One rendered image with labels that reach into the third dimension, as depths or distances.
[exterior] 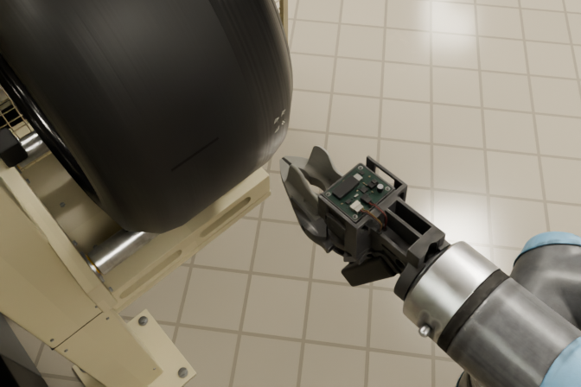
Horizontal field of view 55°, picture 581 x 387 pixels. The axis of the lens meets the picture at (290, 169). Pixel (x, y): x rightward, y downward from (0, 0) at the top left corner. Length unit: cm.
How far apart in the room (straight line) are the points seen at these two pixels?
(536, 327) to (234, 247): 151
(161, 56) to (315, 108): 167
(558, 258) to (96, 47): 53
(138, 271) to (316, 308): 95
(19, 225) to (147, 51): 40
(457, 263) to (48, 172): 89
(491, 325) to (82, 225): 82
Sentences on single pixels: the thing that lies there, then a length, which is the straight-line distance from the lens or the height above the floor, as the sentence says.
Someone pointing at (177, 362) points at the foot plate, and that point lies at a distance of 182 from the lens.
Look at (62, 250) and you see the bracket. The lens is 95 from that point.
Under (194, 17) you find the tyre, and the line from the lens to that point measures 61.
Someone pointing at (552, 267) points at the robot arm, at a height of 119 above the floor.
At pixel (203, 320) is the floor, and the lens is 185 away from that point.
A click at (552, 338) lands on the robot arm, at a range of 51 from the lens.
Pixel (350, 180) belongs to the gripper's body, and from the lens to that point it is 54.
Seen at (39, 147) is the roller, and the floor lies 91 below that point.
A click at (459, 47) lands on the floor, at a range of 256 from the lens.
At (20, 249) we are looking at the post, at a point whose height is 98.
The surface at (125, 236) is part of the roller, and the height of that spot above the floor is 92.
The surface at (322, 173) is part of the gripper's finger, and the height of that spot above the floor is 123.
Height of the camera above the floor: 176
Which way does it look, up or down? 58 degrees down
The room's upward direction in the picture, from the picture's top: straight up
